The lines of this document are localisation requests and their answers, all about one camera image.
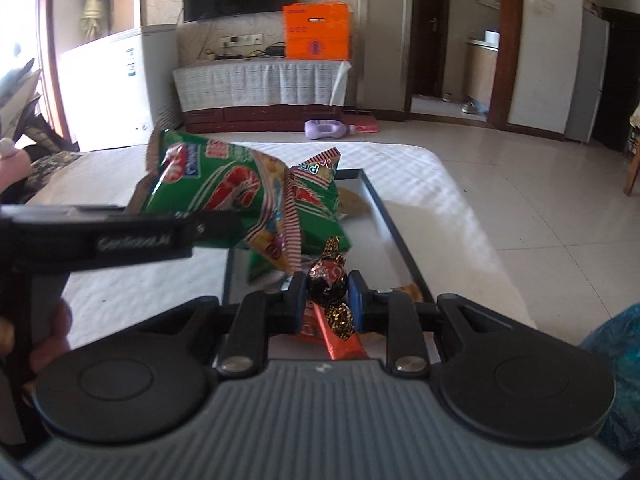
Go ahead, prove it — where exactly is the brown foil chocolate candy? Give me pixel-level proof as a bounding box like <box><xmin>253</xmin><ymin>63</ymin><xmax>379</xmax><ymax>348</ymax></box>
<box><xmin>305</xmin><ymin>236</ymin><xmax>357</xmax><ymax>339</ymax></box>

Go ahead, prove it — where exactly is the person's left hand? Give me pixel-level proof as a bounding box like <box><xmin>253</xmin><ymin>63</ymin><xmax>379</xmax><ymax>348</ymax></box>
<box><xmin>0</xmin><ymin>302</ymin><xmax>74</xmax><ymax>387</ymax></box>

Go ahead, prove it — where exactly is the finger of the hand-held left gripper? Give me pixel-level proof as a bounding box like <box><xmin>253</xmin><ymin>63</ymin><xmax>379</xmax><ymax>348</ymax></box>
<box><xmin>192</xmin><ymin>210</ymin><xmax>251</xmax><ymax>250</ymax></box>

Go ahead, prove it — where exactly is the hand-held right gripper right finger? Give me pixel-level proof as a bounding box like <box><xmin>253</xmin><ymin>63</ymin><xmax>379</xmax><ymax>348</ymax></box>
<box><xmin>347</xmin><ymin>270</ymin><xmax>489</xmax><ymax>377</ymax></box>

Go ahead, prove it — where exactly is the wooden kitchen counter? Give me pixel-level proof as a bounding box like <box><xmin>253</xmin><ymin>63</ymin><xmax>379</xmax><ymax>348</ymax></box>
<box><xmin>465</xmin><ymin>40</ymin><xmax>500</xmax><ymax>106</ymax></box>

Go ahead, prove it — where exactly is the white chest freezer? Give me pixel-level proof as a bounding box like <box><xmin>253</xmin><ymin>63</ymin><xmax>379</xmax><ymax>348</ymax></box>
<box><xmin>59</xmin><ymin>24</ymin><xmax>183</xmax><ymax>153</ymax></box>

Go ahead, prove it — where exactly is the grey refrigerator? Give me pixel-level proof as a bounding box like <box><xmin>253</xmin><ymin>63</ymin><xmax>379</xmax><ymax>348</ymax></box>
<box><xmin>565</xmin><ymin>12</ymin><xmax>611</xmax><ymax>143</ymax></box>

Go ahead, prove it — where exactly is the orange snack bar wrapper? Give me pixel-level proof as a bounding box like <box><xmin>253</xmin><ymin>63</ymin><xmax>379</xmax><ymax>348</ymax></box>
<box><xmin>297</xmin><ymin>300</ymin><xmax>371</xmax><ymax>361</ymax></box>

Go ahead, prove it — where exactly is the white lace cabinet cloth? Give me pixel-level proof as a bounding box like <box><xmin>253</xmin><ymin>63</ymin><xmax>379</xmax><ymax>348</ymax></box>
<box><xmin>172</xmin><ymin>59</ymin><xmax>353</xmax><ymax>116</ymax></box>

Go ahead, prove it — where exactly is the brown patterned cushion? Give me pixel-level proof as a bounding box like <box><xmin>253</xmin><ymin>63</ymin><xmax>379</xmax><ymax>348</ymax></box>
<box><xmin>22</xmin><ymin>152</ymin><xmax>83</xmax><ymax>193</ymax></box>

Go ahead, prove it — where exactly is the purple detergent bottle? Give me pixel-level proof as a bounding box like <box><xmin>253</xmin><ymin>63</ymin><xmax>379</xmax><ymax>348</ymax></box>
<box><xmin>304</xmin><ymin>119</ymin><xmax>357</xmax><ymax>140</ymax></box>

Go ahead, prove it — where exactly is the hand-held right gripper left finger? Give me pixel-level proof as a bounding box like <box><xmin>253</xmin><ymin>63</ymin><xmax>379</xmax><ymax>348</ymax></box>
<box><xmin>175</xmin><ymin>271</ymin><xmax>309</xmax><ymax>377</ymax></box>

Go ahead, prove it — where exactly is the dark wooden wardrobe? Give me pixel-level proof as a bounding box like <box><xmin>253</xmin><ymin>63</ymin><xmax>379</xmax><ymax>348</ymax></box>
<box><xmin>597</xmin><ymin>7</ymin><xmax>640</xmax><ymax>153</ymax></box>

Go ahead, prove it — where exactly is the yellow-brown snack packet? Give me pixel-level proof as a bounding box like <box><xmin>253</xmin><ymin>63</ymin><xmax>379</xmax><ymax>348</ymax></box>
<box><xmin>339</xmin><ymin>187</ymin><xmax>373</xmax><ymax>221</ymax></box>

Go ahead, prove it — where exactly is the dark wooden door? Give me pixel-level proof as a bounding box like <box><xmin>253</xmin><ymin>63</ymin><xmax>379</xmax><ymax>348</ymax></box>
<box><xmin>411</xmin><ymin>0</ymin><xmax>451</xmax><ymax>98</ymax></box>

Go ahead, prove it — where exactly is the orange cardboard box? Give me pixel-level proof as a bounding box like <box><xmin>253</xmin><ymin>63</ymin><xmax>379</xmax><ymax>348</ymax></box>
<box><xmin>282</xmin><ymin>2</ymin><xmax>353</xmax><ymax>61</ymax></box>

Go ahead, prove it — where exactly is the grey-blue shallow box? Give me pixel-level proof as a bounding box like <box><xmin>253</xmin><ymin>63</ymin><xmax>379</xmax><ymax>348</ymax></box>
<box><xmin>215</xmin><ymin>167</ymin><xmax>437</xmax><ymax>361</ymax></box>

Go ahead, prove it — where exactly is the pink slipper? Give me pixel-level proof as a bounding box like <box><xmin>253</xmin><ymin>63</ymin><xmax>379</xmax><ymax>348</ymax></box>
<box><xmin>344</xmin><ymin>109</ymin><xmax>381</xmax><ymax>134</ymax></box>

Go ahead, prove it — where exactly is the blue plastic bag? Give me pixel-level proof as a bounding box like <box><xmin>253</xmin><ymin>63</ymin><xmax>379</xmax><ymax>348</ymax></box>
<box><xmin>579</xmin><ymin>302</ymin><xmax>640</xmax><ymax>461</ymax></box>

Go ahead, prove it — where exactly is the green shrimp chip bag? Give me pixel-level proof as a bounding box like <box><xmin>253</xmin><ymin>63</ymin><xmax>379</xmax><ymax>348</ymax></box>
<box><xmin>247</xmin><ymin>147</ymin><xmax>353</xmax><ymax>288</ymax></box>
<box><xmin>129</xmin><ymin>129</ymin><xmax>303</xmax><ymax>277</ymax></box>

